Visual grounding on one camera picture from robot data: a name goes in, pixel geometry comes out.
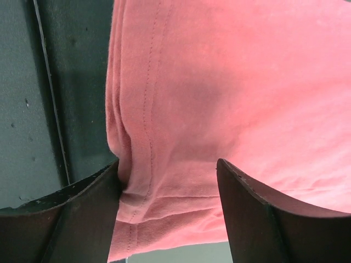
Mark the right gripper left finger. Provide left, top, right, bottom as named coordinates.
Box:
left=1, top=161, right=121, bottom=262

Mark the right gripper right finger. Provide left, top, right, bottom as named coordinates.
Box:
left=217, top=159, right=350, bottom=263

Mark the pink t shirt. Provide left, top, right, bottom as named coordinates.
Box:
left=105, top=1, right=350, bottom=261

